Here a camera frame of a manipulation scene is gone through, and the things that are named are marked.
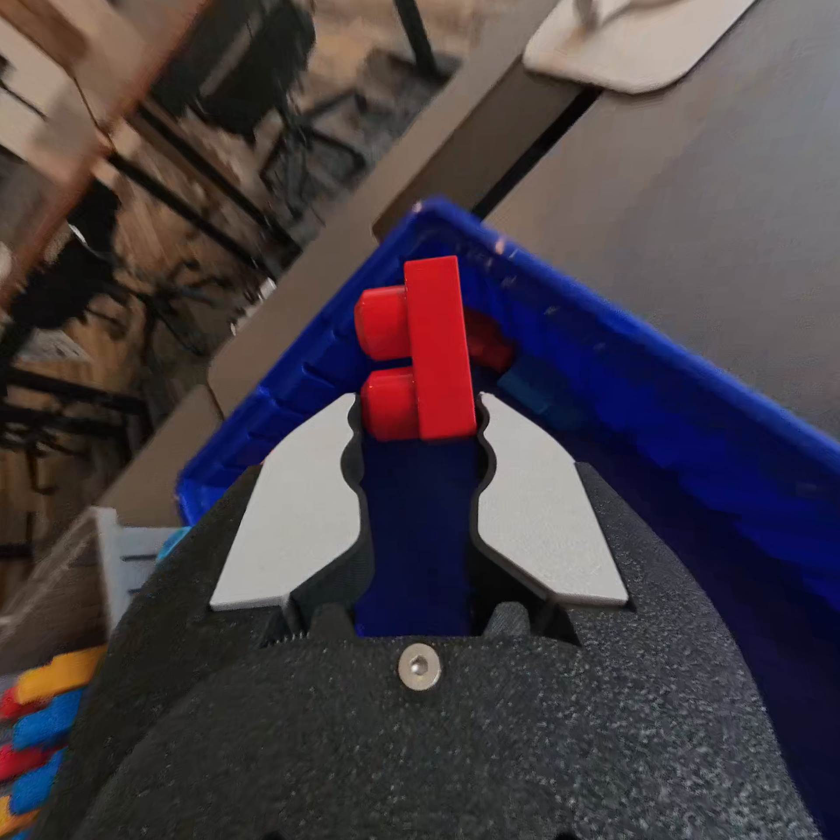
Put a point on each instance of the black office chair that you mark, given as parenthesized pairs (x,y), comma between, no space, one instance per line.
(250,66)

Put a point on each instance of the row of colourful toy blocks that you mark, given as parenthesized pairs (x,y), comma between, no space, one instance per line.
(46,735)

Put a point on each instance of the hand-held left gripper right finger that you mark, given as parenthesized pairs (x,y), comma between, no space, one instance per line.
(551,525)

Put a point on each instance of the blue plastic bin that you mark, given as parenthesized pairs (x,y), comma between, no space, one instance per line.
(656,433)

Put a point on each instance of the red two-stud building block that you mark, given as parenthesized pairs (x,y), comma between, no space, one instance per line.
(440,355)

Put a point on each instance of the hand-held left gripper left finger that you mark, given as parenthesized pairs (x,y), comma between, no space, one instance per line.
(295,525)

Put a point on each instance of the grey plastic bin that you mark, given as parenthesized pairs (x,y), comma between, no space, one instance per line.
(138,565)

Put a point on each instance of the wooden office desk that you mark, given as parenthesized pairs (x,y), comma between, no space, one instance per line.
(79,118)

